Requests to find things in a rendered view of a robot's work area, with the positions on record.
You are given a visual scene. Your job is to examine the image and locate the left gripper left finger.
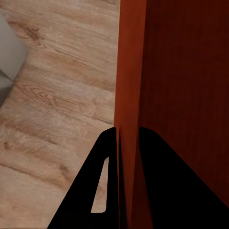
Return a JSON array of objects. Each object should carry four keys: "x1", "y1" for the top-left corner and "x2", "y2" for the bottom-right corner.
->
[{"x1": 47, "y1": 127, "x2": 119, "y2": 229}]

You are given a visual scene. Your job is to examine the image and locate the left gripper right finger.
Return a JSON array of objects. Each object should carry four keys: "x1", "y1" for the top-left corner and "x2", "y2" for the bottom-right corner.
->
[{"x1": 139, "y1": 127, "x2": 229, "y2": 229}]

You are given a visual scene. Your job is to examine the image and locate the storage box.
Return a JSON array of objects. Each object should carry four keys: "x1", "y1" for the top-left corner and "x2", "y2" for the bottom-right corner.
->
[{"x1": 114, "y1": 0, "x2": 229, "y2": 229}]

